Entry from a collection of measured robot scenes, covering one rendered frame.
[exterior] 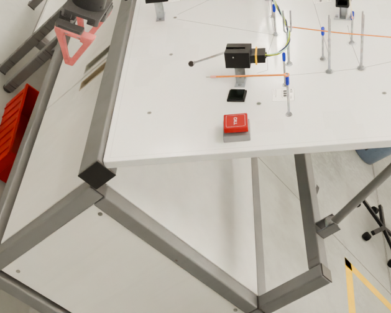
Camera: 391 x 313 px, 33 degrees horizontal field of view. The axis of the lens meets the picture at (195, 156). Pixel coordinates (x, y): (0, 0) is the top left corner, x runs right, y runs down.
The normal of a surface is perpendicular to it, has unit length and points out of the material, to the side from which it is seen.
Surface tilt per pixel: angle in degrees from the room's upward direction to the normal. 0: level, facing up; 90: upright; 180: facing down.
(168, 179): 0
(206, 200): 0
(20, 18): 0
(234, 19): 54
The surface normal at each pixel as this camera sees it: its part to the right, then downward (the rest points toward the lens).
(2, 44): 0.73, -0.51
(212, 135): -0.13, -0.76
